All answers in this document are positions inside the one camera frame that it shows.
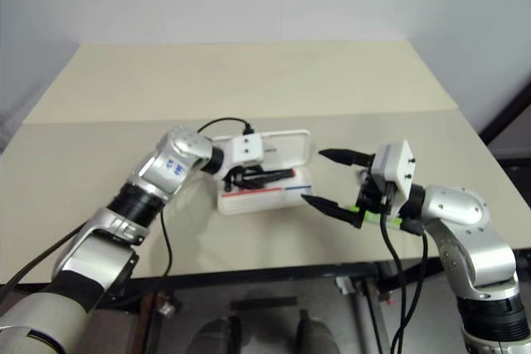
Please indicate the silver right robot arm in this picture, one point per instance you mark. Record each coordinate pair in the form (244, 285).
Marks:
(469, 225)

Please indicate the dark rounded shape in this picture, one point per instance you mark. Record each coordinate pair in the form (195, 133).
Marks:
(217, 335)
(315, 333)

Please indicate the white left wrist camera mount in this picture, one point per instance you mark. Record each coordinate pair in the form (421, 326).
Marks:
(248, 148)

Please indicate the black flat strip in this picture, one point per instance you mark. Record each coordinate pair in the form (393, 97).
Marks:
(264, 303)

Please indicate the red marker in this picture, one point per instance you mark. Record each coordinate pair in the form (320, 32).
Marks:
(293, 172)

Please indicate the green marker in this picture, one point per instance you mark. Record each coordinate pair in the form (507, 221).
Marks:
(372, 217)

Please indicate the black table frame bar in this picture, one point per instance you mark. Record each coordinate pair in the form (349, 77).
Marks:
(269, 274)

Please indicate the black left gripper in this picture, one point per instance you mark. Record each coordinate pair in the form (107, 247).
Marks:
(237, 176)

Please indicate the white plastic pencil case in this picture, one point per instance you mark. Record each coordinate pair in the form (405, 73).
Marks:
(265, 203)

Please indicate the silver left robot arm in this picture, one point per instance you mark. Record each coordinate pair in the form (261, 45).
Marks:
(164, 167)

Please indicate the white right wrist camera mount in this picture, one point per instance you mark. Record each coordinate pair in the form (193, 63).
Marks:
(397, 167)

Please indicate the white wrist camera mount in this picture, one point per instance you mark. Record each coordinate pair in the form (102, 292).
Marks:
(248, 148)
(397, 167)

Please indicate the grey metal table leg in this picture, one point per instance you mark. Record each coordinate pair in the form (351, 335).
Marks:
(376, 316)

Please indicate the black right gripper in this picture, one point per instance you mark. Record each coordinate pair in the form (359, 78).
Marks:
(373, 196)

